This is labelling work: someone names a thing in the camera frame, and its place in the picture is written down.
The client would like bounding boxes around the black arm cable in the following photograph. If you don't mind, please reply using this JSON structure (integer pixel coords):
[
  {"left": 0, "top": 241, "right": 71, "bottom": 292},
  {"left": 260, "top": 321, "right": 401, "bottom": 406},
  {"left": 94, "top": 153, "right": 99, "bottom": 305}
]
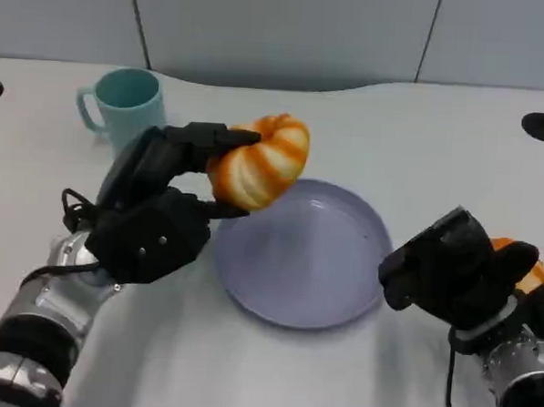
[
  {"left": 59, "top": 186, "right": 106, "bottom": 233},
  {"left": 18, "top": 256, "right": 102, "bottom": 292},
  {"left": 443, "top": 333, "right": 498, "bottom": 407}
]

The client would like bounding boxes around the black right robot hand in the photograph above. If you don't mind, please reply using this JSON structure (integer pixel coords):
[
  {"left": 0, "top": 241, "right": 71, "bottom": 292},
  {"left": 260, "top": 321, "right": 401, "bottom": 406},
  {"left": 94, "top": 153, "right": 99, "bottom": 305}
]
[{"left": 374, "top": 201, "right": 543, "bottom": 342}]

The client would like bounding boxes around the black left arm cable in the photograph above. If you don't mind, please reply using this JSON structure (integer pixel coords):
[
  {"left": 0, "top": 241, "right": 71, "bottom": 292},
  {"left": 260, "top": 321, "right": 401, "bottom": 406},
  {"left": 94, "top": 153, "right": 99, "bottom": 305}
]
[
  {"left": 18, "top": 256, "right": 102, "bottom": 292},
  {"left": 59, "top": 186, "right": 106, "bottom": 233}
]

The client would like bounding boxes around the lilac plate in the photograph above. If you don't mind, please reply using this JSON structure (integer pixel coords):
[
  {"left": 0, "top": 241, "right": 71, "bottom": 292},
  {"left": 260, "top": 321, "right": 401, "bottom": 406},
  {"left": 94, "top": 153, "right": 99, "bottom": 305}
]
[{"left": 209, "top": 172, "right": 398, "bottom": 334}]

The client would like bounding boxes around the grey partition panel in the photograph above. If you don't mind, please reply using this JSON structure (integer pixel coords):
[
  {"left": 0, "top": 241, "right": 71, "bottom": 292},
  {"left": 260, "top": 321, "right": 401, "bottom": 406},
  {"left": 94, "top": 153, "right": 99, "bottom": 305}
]
[
  {"left": 413, "top": 0, "right": 544, "bottom": 94},
  {"left": 122, "top": 0, "right": 441, "bottom": 100},
  {"left": 0, "top": 0, "right": 157, "bottom": 70}
]

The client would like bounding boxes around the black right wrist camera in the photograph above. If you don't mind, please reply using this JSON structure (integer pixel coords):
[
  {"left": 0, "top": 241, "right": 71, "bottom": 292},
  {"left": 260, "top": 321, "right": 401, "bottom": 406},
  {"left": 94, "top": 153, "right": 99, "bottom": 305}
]
[{"left": 513, "top": 268, "right": 544, "bottom": 340}]

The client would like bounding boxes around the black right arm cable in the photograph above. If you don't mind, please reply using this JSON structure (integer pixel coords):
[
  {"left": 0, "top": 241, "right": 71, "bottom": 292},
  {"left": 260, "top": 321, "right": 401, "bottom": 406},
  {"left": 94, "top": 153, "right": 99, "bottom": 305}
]
[{"left": 443, "top": 333, "right": 498, "bottom": 407}]

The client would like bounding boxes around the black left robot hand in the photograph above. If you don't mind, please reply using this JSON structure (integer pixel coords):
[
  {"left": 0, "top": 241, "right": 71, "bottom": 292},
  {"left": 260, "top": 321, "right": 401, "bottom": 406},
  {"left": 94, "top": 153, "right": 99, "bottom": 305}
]
[{"left": 83, "top": 116, "right": 264, "bottom": 291}]

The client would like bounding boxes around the pale green mug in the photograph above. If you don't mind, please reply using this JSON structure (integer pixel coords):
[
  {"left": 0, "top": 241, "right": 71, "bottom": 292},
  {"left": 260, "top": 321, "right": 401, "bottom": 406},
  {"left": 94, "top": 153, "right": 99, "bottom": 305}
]
[{"left": 72, "top": 64, "right": 171, "bottom": 158}]

